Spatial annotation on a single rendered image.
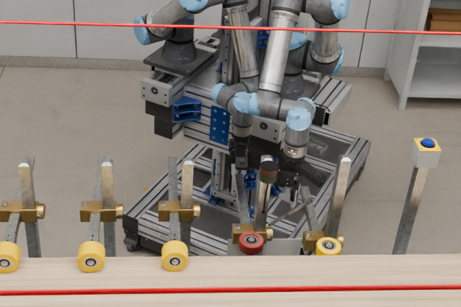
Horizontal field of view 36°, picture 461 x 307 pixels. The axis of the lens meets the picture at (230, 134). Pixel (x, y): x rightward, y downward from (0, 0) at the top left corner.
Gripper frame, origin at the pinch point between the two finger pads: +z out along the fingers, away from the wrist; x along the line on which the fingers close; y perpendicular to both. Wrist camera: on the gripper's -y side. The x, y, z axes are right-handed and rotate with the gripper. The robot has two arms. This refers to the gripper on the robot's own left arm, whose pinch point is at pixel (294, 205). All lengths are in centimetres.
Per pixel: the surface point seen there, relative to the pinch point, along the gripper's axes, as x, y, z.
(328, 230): -1.0, -12.5, 7.0
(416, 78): -275, -8, 64
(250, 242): 20.2, 8.1, 4.5
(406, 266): 7.9, -40.3, 5.7
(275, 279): 31.7, -4.7, 6.0
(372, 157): -186, 0, 83
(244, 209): 0.0, 17.6, 7.4
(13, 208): 46, 79, -3
